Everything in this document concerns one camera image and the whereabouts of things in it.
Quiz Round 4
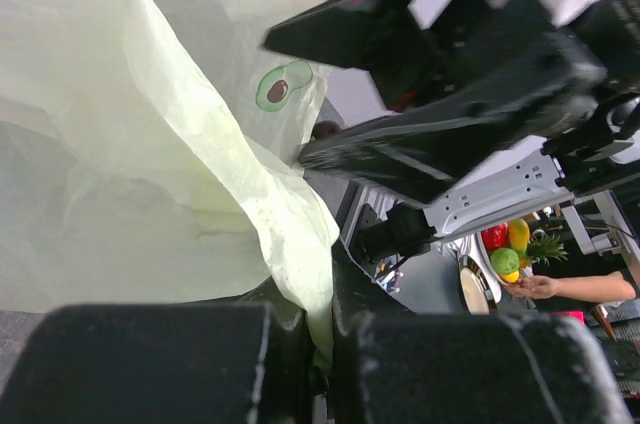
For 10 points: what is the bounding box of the light green plastic bag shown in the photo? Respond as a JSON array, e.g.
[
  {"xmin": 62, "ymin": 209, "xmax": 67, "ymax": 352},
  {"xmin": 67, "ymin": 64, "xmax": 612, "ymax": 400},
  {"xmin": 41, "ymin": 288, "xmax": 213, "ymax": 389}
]
[{"xmin": 1, "ymin": 0, "xmax": 339, "ymax": 368}]

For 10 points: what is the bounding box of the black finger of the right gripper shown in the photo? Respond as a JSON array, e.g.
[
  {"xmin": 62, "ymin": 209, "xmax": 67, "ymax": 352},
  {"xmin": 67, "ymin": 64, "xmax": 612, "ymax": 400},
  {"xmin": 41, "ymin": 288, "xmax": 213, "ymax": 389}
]
[{"xmin": 263, "ymin": 0, "xmax": 550, "ymax": 204}]

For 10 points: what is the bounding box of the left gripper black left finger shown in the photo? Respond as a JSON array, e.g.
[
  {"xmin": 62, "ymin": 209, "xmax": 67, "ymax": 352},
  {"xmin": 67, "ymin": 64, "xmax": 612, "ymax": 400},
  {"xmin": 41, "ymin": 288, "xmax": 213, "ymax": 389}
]
[{"xmin": 1, "ymin": 304, "xmax": 312, "ymax": 423}]

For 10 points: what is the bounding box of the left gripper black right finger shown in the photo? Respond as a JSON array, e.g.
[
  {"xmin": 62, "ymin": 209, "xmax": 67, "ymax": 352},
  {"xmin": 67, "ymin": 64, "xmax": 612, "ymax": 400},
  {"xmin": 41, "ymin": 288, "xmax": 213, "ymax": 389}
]
[{"xmin": 334, "ymin": 311, "xmax": 633, "ymax": 423}]

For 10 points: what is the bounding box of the background person hand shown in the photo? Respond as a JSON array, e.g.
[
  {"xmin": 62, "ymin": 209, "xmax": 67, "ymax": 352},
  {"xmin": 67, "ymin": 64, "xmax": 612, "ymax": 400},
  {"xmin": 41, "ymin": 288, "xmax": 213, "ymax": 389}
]
[{"xmin": 515, "ymin": 275, "xmax": 558, "ymax": 300}]

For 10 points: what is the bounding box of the grey metal bracket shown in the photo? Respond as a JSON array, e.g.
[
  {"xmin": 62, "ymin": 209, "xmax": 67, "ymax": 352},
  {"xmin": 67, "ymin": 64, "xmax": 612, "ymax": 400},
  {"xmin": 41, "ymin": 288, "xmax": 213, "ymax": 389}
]
[{"xmin": 424, "ymin": 150, "xmax": 573, "ymax": 241}]

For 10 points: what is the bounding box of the background person forearm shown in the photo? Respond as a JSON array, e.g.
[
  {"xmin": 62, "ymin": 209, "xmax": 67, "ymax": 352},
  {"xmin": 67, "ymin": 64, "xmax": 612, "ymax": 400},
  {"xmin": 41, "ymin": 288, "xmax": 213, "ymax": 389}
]
[{"xmin": 552, "ymin": 271, "xmax": 636, "ymax": 304}]

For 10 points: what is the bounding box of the dark purple fruit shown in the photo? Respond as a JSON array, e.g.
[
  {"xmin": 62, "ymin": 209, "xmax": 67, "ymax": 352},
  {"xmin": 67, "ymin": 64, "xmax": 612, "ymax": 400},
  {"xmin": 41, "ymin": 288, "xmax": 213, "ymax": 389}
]
[{"xmin": 311, "ymin": 120, "xmax": 341, "ymax": 141}]

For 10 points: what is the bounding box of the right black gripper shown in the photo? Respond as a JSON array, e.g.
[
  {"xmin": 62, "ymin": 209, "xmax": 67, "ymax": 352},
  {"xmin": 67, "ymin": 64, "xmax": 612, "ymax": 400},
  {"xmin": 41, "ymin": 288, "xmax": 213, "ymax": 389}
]
[{"xmin": 369, "ymin": 0, "xmax": 639, "ymax": 139}]

